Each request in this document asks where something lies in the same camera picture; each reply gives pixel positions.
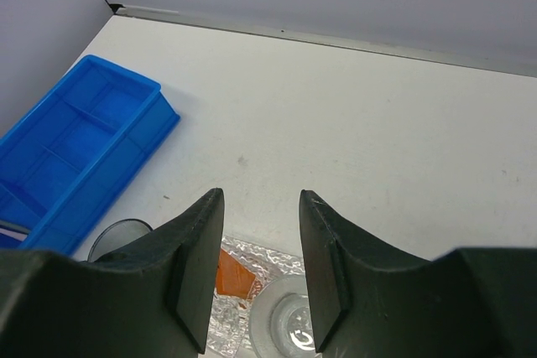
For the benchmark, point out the clear cup brown base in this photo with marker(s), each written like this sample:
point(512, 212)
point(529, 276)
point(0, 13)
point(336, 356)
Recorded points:
point(279, 321)

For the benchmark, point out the orange toothpaste tube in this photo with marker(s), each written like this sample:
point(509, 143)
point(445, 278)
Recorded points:
point(232, 278)

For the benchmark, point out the clear textured oval tray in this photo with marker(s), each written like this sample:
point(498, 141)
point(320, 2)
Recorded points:
point(228, 328)

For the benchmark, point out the grey green toothbrush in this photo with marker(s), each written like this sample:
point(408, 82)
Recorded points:
point(14, 227)

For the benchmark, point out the dark tinted cup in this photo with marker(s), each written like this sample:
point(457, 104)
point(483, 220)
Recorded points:
point(117, 235)

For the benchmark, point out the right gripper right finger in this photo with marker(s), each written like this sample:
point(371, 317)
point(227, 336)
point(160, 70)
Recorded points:
point(370, 299)

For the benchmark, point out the blue plastic bin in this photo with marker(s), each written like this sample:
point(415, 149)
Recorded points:
point(69, 158)

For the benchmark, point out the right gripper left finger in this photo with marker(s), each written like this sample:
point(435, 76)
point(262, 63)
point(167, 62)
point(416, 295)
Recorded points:
point(150, 298)

